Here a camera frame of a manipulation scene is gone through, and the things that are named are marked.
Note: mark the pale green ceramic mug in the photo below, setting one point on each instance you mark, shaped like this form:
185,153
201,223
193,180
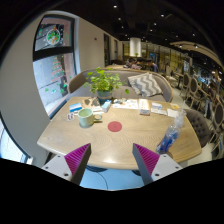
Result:
85,118

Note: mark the flat round red coaster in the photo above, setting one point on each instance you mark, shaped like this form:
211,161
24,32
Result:
114,126

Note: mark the curved grey upholstered sofa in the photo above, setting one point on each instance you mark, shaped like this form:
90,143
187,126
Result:
123,76

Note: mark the flat blue white box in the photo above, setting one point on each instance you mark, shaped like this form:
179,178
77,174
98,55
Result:
75,107

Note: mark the small yellow packet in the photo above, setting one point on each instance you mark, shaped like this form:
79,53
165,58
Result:
174,106

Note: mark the grey white chevron pillow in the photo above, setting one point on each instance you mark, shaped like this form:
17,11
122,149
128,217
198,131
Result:
145,85

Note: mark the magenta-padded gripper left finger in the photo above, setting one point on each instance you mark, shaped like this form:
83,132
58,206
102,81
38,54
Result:
75,160

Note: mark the window with colourful stickers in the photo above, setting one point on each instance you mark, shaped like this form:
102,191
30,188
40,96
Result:
53,70

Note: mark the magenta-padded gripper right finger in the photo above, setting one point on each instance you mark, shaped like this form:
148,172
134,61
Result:
148,160

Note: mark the white green tube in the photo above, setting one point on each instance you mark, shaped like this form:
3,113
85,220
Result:
97,109

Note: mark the grey tufted armchair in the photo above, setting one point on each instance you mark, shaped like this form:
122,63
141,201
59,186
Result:
198,125

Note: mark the small blue white packet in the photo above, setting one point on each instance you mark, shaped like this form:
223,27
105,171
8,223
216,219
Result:
156,106

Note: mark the white box with orange print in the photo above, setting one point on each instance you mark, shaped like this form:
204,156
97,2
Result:
144,111

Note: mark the person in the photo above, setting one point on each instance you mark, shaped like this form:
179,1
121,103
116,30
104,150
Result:
153,66
130,63

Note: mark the group of ceiling lights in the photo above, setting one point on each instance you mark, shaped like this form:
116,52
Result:
155,25

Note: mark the pill blister pack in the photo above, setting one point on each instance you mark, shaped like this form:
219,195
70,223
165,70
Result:
70,116

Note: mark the white paper sheet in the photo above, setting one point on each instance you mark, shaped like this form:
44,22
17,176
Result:
172,113

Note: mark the row of round-backed chairs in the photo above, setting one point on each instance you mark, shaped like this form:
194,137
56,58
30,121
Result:
195,86

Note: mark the green potted plant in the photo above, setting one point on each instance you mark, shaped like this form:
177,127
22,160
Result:
102,82

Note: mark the clear blue-labelled drink bottle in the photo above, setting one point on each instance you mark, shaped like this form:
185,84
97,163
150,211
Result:
170,136

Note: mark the white printed leaflet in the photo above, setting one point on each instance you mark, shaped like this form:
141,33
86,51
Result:
126,104

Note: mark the small blue white carton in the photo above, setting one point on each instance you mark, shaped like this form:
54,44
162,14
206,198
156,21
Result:
106,106

